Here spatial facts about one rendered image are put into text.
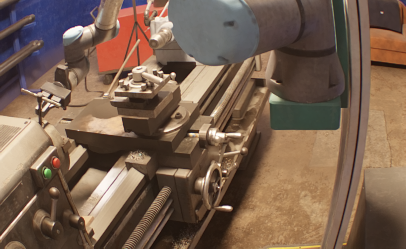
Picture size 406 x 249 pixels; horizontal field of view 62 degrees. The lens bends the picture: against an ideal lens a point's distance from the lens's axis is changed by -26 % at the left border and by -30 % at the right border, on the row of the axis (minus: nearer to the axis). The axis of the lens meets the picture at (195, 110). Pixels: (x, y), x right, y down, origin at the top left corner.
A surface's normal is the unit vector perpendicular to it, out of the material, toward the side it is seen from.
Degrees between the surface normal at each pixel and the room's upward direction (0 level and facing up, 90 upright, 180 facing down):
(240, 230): 0
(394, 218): 0
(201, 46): 92
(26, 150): 45
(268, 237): 0
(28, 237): 90
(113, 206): 36
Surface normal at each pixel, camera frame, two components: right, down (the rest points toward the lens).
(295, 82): -0.53, 0.10
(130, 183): 0.46, -0.69
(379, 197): -0.11, -0.89
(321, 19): 0.53, 0.42
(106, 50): 0.02, 0.44
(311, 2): 0.54, 0.04
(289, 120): -0.26, 0.46
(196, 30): -0.75, 0.39
